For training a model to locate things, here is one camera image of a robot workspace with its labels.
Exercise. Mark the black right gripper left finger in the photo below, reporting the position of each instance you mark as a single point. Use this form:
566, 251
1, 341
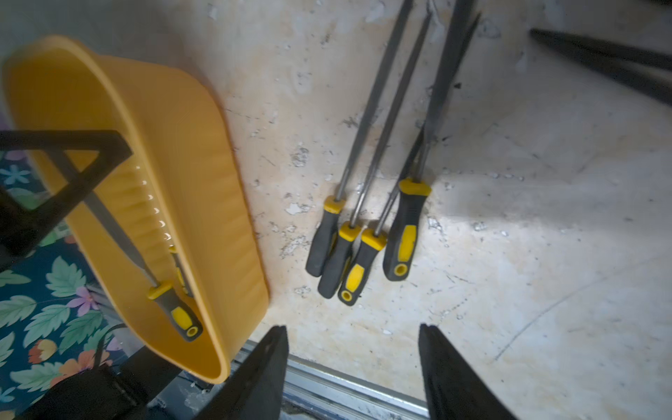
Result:
255, 390

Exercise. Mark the yellow plastic storage tray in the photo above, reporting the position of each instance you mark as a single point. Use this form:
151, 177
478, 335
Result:
183, 155

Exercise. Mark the file tool yellow black handle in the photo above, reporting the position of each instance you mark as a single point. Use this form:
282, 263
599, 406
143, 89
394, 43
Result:
117, 262

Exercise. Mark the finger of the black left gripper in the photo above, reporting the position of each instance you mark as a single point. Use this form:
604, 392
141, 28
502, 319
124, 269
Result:
607, 58
71, 164

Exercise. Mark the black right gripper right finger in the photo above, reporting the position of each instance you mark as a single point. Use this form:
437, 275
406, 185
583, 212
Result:
453, 389

